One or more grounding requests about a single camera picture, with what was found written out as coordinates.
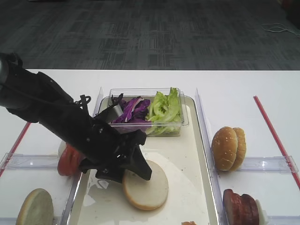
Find middle brown meat patty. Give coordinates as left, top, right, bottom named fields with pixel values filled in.
left=241, top=194, right=259, bottom=225

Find right red rail strip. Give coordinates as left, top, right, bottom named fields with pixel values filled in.
left=253, top=96, right=300, bottom=188

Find sesame bun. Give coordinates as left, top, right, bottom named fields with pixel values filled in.
left=211, top=127, right=238, bottom=171
left=231, top=127, right=247, bottom=171

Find red tomato slices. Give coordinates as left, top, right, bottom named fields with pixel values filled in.
left=57, top=143, right=83, bottom=176

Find left clear acrylic divider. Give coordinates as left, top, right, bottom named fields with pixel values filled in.
left=59, top=86, right=104, bottom=225

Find red rail strip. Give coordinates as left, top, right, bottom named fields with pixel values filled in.
left=253, top=96, right=300, bottom=188
left=0, top=122, right=30, bottom=176

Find white cable on floor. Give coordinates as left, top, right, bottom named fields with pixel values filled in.
left=261, top=22, right=300, bottom=38

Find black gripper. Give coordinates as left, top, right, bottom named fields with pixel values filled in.
left=61, top=113, right=152, bottom=183

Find clear plastic salad container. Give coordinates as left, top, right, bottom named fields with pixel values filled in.
left=105, top=87, right=189, bottom=136

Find silver metal tray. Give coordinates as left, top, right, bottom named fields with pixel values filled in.
left=66, top=96, right=218, bottom=225

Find brown meat patty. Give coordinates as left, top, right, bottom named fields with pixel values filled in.
left=223, top=189, right=242, bottom=225
left=241, top=194, right=259, bottom=225

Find left red rail strip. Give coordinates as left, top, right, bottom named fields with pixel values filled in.
left=0, top=122, right=30, bottom=176

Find outer sesame bun top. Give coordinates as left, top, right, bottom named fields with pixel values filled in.
left=211, top=127, right=238, bottom=171

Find green lettuce leaves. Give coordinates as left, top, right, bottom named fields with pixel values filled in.
left=146, top=87, right=182, bottom=136

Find clear patty rail track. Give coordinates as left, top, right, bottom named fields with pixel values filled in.
left=267, top=216, right=300, bottom=225

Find inner sesame bun top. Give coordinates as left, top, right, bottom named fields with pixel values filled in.
left=231, top=127, right=247, bottom=171

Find clear tomato rail track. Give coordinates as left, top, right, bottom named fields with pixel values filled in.
left=0, top=153, right=59, bottom=170

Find bun slice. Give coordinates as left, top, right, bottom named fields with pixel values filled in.
left=123, top=160, right=169, bottom=210
left=16, top=188, right=54, bottom=225

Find clear bun rail track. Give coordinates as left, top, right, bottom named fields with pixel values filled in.
left=237, top=156, right=299, bottom=173

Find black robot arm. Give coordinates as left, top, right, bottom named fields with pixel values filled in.
left=0, top=53, right=152, bottom=183

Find outer brown meat patty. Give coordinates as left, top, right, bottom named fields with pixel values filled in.
left=223, top=189, right=242, bottom=225

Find white patty pusher block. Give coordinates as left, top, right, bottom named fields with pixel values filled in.
left=255, top=199, right=269, bottom=225

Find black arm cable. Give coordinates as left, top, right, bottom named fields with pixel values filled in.
left=0, top=82, right=91, bottom=113

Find purple cabbage leaves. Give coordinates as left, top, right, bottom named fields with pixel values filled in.
left=111, top=94, right=150, bottom=124

